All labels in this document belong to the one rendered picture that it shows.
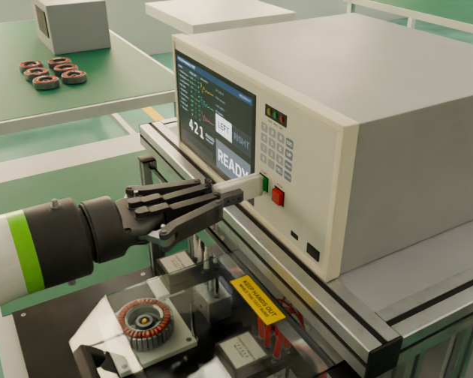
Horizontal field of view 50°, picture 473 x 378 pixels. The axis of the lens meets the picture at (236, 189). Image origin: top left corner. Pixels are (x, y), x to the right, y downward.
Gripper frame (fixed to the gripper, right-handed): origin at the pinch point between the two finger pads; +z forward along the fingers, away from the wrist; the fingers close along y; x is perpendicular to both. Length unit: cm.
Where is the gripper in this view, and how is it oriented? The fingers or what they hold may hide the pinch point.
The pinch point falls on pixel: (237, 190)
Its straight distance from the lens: 67.2
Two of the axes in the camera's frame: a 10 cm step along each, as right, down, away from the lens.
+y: 4.9, 4.4, -7.5
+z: 8.7, -2.5, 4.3
